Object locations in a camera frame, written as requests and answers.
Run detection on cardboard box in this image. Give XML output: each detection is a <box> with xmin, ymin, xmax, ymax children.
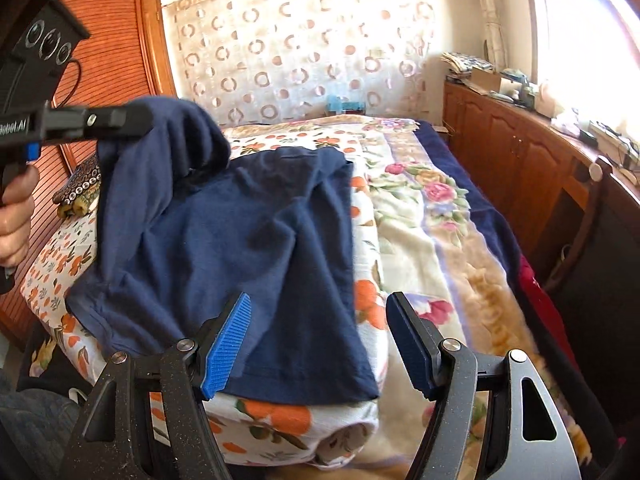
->
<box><xmin>470</xmin><ymin>69</ymin><xmax>503</xmax><ymax>94</ymax></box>

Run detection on white orange-print bed sheet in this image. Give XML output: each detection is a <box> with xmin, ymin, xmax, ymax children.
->
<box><xmin>22</xmin><ymin>127</ymin><xmax>391</xmax><ymax>471</ymax></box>

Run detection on stack of patterned papers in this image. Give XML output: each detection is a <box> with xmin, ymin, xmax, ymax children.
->
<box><xmin>441</xmin><ymin>51</ymin><xmax>494</xmax><ymax>79</ymax></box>

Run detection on person's left hand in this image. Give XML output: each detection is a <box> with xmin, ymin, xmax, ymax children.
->
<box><xmin>0</xmin><ymin>164</ymin><xmax>40</xmax><ymax>267</ymax></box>

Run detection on blue plastic box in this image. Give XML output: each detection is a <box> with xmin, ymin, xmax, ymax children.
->
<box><xmin>325</xmin><ymin>95</ymin><xmax>367</xmax><ymax>117</ymax></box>

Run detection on dark patterned cushion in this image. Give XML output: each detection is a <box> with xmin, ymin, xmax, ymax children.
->
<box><xmin>52</xmin><ymin>155</ymin><xmax>103</xmax><ymax>211</ymax></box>

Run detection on wooden cabinet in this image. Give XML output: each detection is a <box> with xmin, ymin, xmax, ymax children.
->
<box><xmin>442</xmin><ymin>80</ymin><xmax>640</xmax><ymax>281</ymax></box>

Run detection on bright window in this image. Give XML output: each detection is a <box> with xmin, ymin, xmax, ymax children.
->
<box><xmin>525</xmin><ymin>0</ymin><xmax>640</xmax><ymax>131</ymax></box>

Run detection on black cable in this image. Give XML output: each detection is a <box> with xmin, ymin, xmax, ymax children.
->
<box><xmin>52</xmin><ymin>59</ymin><xmax>84</xmax><ymax>109</ymax></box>

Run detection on red cloth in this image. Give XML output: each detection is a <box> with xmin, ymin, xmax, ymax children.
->
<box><xmin>517</xmin><ymin>255</ymin><xmax>581</xmax><ymax>361</ymax></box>

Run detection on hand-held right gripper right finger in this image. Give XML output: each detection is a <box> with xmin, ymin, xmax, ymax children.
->
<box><xmin>386</xmin><ymin>291</ymin><xmax>583</xmax><ymax>480</ymax></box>

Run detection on yellow patterned cloth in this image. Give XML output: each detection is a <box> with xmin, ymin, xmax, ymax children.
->
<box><xmin>56</xmin><ymin>194</ymin><xmax>98</xmax><ymax>220</ymax></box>

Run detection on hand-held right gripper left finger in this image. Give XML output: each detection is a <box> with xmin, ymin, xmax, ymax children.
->
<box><xmin>72</xmin><ymin>292</ymin><xmax>252</xmax><ymax>480</ymax></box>

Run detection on white curtain with circles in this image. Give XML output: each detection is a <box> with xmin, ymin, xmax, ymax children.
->
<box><xmin>162</xmin><ymin>0</ymin><xmax>436</xmax><ymax>128</ymax></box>

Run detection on person's grey trousers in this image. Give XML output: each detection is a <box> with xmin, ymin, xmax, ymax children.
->
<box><xmin>0</xmin><ymin>360</ymin><xmax>83</xmax><ymax>480</ymax></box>

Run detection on navy t-shirt with orange print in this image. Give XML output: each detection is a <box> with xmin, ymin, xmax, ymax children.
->
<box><xmin>65</xmin><ymin>96</ymin><xmax>380</xmax><ymax>407</ymax></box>

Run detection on green desk item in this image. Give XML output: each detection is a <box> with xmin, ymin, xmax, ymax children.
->
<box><xmin>500</xmin><ymin>69</ymin><xmax>534</xmax><ymax>107</ymax></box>

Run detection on sheer white window curtain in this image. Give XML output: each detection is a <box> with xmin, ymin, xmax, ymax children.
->
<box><xmin>470</xmin><ymin>0</ymin><xmax>512</xmax><ymax>81</ymax></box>

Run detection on navy blanket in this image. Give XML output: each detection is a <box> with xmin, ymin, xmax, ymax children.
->
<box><xmin>415</xmin><ymin>119</ymin><xmax>526</xmax><ymax>281</ymax></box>

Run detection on floral blanket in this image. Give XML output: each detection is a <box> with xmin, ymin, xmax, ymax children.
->
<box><xmin>220</xmin><ymin>115</ymin><xmax>591</xmax><ymax>480</ymax></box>

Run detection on dark wooden chair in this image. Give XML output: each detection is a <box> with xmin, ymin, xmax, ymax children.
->
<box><xmin>542</xmin><ymin>155</ymin><xmax>640</xmax><ymax>441</ymax></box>

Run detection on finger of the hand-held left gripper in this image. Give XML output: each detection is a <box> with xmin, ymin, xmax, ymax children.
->
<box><xmin>45</xmin><ymin>97</ymin><xmax>153</xmax><ymax>142</ymax></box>

